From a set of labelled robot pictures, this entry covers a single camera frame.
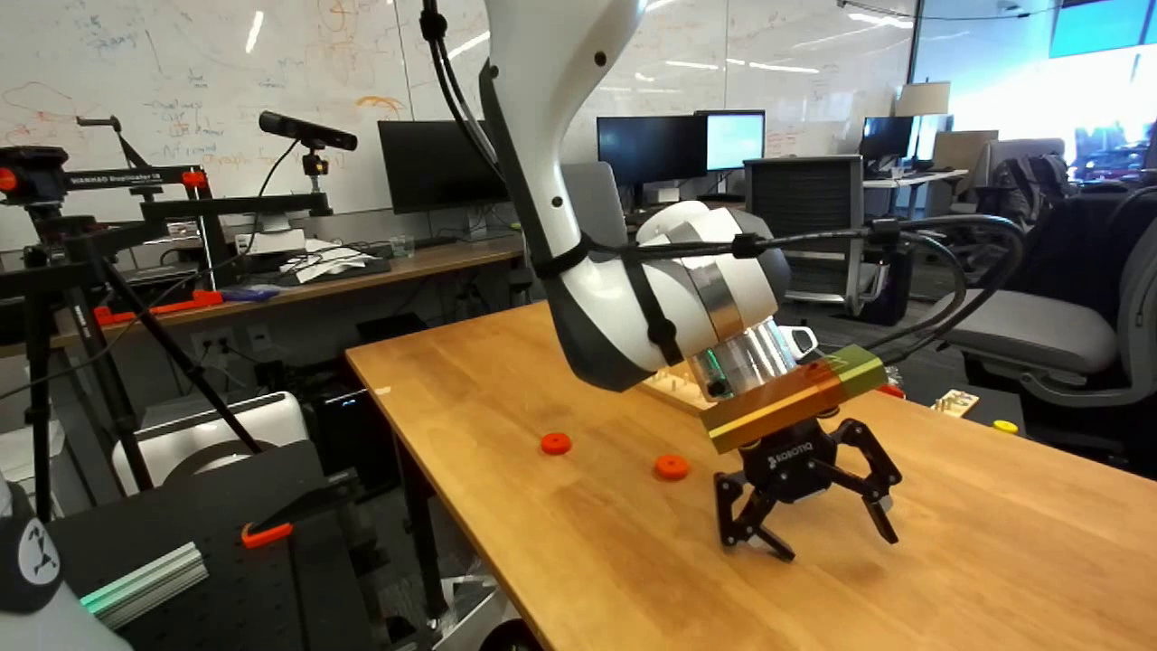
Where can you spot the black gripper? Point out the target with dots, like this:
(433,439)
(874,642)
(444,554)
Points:
(796,469)

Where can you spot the white ABB robot base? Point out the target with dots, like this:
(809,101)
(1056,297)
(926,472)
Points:
(203,439)

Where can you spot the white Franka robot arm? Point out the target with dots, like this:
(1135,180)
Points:
(600,300)

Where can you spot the red plastic toy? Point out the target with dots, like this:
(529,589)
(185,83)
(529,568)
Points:
(891,388)

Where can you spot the white number card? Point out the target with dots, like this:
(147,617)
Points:
(952,403)

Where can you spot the yellow plastic toy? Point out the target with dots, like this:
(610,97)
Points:
(1004,426)

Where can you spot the black mesh office chair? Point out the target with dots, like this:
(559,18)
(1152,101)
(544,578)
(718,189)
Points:
(805,205)

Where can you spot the lit computer monitor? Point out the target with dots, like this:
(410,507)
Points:
(735,140)

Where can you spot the black computer monitor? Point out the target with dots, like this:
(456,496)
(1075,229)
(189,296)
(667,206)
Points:
(438,165)
(653,150)

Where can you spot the black table leg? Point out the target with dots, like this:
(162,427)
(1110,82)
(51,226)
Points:
(422,528)

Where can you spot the white lamp shade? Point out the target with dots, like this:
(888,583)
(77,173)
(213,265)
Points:
(922,99)

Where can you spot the long wooden desk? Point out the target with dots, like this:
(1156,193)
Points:
(364,271)

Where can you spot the white paper pile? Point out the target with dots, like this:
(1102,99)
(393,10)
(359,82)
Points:
(322,263)

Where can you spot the black equipment case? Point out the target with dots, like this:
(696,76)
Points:
(241,580)

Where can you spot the aluminium extrusion bar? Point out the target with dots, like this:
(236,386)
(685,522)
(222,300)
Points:
(140,583)

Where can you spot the black cap white logo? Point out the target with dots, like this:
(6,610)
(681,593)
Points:
(24,554)

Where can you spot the wooden camera mount plate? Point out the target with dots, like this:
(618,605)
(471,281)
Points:
(782,403)

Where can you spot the black bar camera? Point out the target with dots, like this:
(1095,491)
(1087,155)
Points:
(308,129)

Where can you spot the wall whiteboard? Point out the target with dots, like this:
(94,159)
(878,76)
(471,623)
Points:
(183,74)

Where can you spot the black camera tripod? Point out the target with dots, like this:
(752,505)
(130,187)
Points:
(74,265)

